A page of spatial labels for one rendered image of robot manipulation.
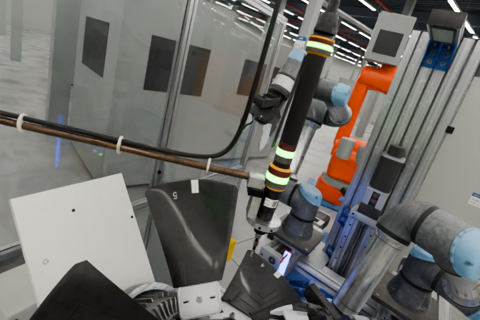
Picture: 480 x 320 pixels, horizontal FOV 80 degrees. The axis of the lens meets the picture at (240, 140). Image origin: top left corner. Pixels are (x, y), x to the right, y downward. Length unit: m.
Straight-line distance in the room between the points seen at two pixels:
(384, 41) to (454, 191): 2.58
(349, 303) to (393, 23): 3.90
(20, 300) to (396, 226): 1.06
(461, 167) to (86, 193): 2.14
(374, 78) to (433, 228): 3.73
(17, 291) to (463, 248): 1.17
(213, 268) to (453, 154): 1.91
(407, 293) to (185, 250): 0.92
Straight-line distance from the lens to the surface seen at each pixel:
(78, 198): 0.80
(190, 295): 0.70
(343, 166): 4.48
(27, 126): 0.62
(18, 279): 1.15
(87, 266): 0.48
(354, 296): 0.99
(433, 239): 0.88
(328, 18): 0.52
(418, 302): 1.36
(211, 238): 0.69
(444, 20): 1.08
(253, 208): 0.57
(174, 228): 0.69
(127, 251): 0.85
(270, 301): 0.85
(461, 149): 2.32
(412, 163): 1.39
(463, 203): 2.40
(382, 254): 0.95
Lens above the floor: 1.75
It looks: 16 degrees down
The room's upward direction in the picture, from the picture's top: 15 degrees clockwise
